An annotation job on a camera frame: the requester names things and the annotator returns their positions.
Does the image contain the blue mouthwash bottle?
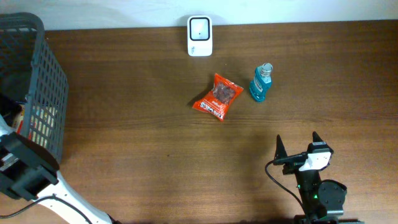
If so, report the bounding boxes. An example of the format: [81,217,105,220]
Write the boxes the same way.
[249,63,273,102]

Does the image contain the orange red snack bag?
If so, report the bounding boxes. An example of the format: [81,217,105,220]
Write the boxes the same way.
[192,73,244,121]

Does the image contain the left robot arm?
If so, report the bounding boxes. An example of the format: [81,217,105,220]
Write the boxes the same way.
[1,119,119,224]

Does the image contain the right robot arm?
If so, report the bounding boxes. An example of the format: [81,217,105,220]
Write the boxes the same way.
[267,132,361,223]

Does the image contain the white barcode scanner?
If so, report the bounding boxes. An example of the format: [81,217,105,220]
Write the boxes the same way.
[187,15,213,57]

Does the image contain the packaged items in basket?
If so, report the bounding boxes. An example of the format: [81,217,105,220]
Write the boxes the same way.
[11,104,58,147]

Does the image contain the grey plastic mesh basket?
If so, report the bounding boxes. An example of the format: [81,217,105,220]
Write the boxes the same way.
[1,12,69,161]

